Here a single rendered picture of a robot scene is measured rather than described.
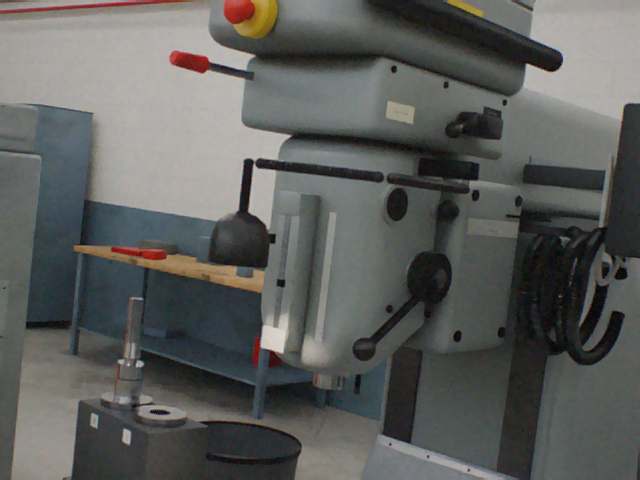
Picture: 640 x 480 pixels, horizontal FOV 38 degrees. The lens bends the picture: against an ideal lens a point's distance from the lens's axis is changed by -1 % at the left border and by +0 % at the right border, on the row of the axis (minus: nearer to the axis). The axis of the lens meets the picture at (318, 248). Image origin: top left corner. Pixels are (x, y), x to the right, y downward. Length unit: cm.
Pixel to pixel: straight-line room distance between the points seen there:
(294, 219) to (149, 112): 715
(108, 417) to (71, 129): 712
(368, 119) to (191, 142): 674
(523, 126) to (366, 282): 41
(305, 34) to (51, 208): 752
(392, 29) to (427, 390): 76
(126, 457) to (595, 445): 80
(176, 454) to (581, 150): 86
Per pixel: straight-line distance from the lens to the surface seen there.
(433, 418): 168
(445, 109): 126
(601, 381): 169
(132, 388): 162
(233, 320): 740
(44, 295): 865
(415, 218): 126
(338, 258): 120
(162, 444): 152
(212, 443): 362
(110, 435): 159
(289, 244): 120
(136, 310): 161
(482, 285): 139
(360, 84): 116
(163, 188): 808
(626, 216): 132
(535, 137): 151
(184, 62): 119
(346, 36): 110
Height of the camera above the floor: 156
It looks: 4 degrees down
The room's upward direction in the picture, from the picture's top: 7 degrees clockwise
